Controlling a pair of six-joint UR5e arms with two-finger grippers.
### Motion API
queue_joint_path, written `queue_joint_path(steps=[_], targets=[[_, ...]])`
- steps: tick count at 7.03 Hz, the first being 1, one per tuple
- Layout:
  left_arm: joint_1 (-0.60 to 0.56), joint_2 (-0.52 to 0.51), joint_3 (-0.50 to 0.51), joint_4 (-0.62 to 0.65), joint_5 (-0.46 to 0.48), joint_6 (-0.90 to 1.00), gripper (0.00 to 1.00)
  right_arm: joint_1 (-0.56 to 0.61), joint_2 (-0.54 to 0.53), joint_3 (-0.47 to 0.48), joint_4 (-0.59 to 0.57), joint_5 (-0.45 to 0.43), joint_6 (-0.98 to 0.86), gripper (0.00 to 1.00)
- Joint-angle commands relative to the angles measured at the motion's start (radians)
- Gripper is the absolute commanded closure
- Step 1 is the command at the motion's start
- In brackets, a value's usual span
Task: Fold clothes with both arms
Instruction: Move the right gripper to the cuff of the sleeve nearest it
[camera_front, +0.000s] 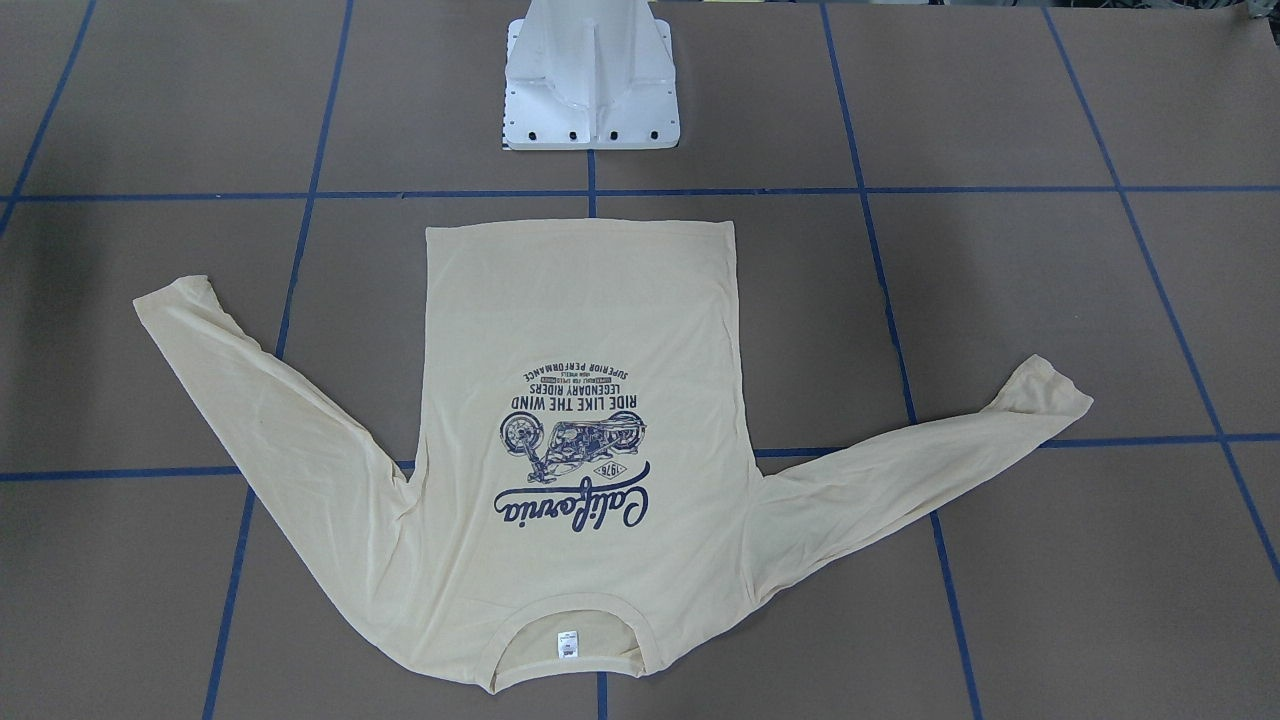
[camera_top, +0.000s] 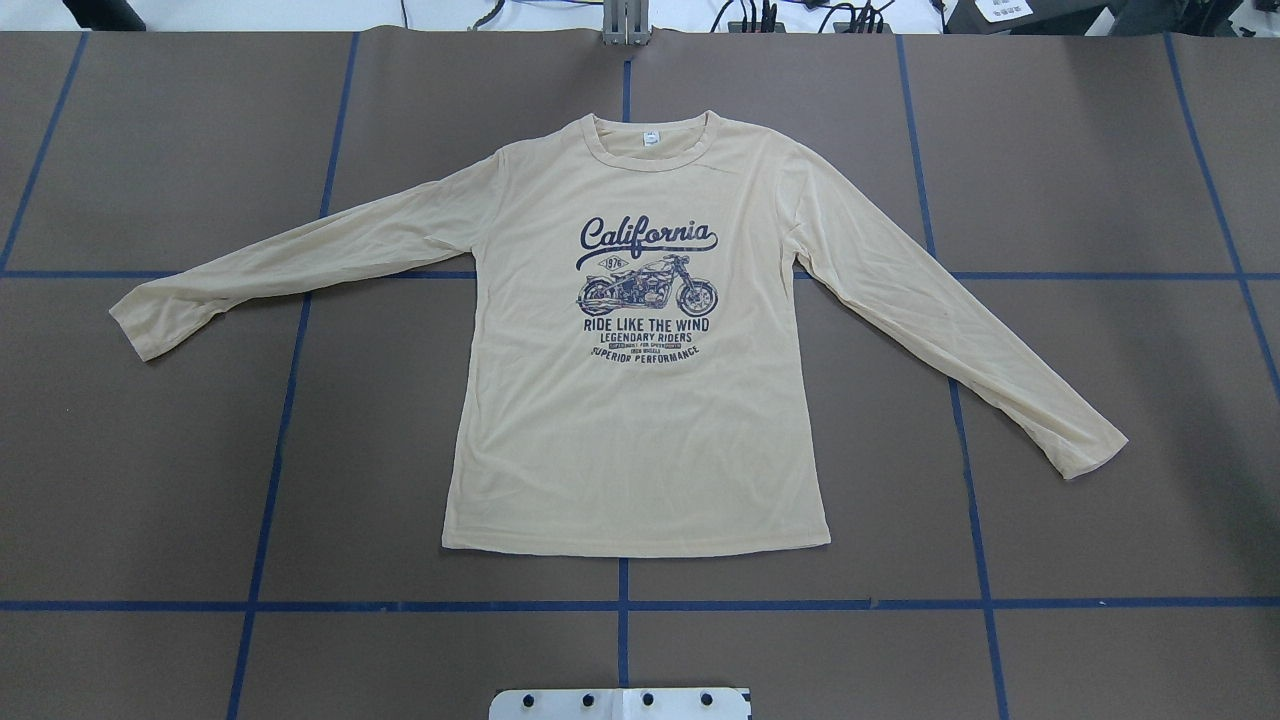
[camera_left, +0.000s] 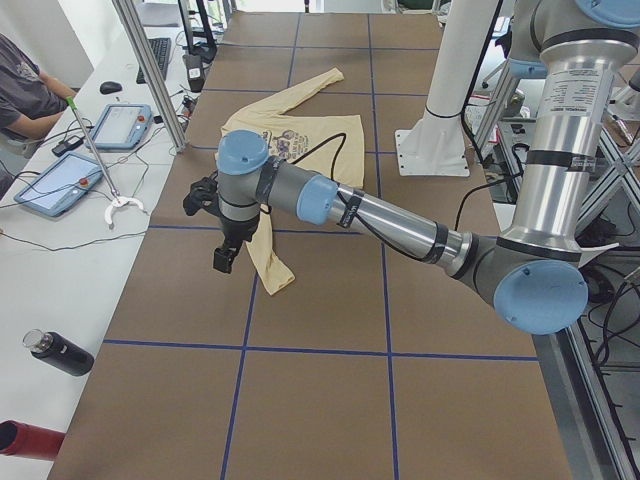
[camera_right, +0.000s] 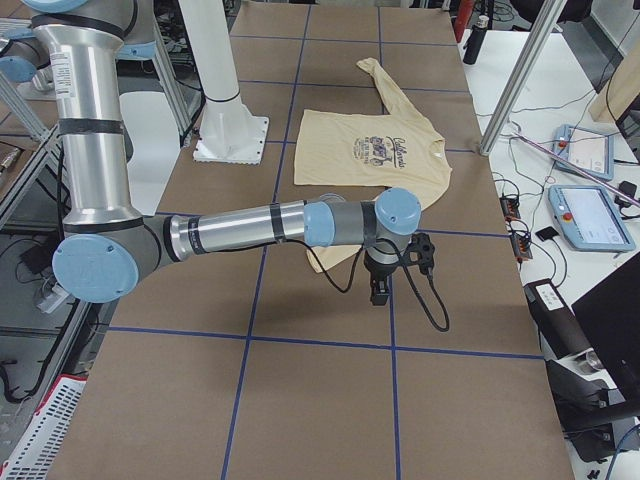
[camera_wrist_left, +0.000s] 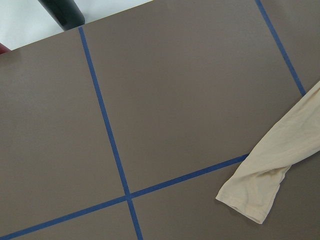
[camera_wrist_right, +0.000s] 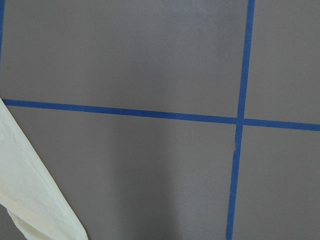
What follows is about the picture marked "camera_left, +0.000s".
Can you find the black phone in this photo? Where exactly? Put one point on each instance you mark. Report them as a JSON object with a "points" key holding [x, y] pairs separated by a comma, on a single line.
{"points": [[67, 145]]}

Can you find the red cylinder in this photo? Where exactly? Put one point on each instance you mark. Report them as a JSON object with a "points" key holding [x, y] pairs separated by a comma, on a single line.
{"points": [[29, 441]]}

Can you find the near blue teach pendant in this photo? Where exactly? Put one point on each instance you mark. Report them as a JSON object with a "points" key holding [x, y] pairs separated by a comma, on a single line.
{"points": [[59, 187]]}

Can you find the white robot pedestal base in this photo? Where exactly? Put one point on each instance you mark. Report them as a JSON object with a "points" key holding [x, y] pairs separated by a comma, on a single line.
{"points": [[435, 146]]}

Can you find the black water bottle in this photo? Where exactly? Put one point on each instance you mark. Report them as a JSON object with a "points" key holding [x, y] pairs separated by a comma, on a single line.
{"points": [[59, 352]]}

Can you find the white reacher grabber stick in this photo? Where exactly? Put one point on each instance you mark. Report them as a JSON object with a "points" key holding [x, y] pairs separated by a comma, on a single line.
{"points": [[118, 200]]}

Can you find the blue teach pendant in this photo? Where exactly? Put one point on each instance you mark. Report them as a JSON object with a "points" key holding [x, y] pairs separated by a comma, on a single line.
{"points": [[59, 187], [121, 127]]}

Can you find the yellow long-sleeve shirt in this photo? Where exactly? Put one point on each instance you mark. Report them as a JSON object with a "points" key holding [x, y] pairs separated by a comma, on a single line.
{"points": [[330, 145]]}

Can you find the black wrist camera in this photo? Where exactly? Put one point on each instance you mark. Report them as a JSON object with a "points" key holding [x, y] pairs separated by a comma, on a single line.
{"points": [[203, 195]]}

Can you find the black keyboard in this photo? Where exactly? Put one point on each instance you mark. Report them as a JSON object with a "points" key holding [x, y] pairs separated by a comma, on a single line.
{"points": [[161, 49]]}

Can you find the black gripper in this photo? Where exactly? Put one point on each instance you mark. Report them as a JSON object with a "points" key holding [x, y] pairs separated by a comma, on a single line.
{"points": [[237, 230]]}

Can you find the seated person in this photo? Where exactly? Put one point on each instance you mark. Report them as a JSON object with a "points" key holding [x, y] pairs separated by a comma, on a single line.
{"points": [[32, 101]]}

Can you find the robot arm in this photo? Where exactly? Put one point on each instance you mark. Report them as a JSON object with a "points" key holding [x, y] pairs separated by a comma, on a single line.
{"points": [[529, 273]]}

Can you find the aluminium frame post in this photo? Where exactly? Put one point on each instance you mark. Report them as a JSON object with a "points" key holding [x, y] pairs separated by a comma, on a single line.
{"points": [[129, 19]]}

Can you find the far blue teach pendant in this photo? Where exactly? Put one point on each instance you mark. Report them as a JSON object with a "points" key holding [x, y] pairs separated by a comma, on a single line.
{"points": [[121, 127]]}

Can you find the black computer mouse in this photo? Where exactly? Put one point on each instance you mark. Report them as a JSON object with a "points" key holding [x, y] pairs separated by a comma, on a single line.
{"points": [[109, 87]]}

